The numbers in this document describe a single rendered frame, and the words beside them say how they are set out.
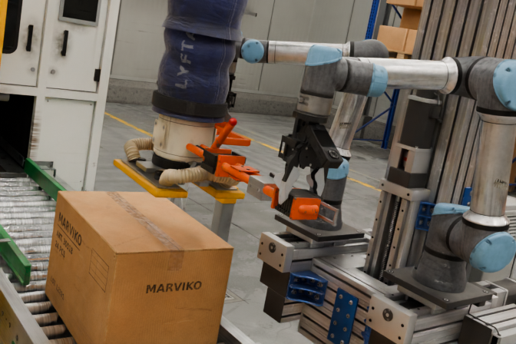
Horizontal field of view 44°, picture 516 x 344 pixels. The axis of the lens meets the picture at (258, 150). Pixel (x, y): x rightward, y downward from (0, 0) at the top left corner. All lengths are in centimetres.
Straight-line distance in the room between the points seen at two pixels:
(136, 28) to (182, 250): 976
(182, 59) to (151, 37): 994
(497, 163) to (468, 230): 19
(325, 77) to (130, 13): 1022
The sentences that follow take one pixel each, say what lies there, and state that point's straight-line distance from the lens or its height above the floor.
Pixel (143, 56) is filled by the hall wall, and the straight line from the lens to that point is 1176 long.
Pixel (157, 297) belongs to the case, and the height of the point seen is 80.
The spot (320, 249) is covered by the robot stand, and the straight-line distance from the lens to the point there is 218.
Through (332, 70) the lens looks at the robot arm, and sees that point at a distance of 142.
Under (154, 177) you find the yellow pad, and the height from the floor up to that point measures 118.
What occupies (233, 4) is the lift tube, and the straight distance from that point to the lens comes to 185.
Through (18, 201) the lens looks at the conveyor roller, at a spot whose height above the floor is 55.
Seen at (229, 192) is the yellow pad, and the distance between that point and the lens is 190.
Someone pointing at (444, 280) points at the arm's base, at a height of 107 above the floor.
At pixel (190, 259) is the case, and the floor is 92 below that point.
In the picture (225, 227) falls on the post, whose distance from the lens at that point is 270.
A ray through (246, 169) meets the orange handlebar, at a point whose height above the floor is 129.
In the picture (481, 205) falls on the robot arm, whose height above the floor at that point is 131.
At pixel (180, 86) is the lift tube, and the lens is 184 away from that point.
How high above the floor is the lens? 163
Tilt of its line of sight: 10 degrees down
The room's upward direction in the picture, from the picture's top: 10 degrees clockwise
